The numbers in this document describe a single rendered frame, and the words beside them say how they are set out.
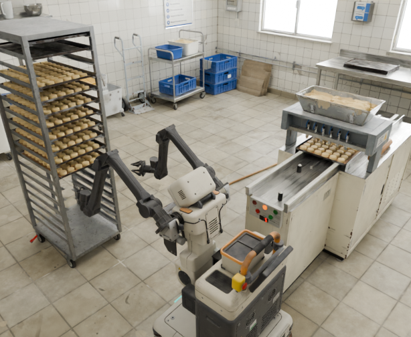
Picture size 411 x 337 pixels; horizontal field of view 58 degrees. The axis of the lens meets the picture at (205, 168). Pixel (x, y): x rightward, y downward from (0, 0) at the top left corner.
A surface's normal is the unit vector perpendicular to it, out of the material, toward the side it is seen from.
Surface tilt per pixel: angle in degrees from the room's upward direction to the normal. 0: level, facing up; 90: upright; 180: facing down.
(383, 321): 0
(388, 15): 90
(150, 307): 0
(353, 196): 90
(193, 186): 48
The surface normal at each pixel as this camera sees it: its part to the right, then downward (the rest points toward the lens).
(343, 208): -0.67, 0.36
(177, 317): 0.00, -0.87
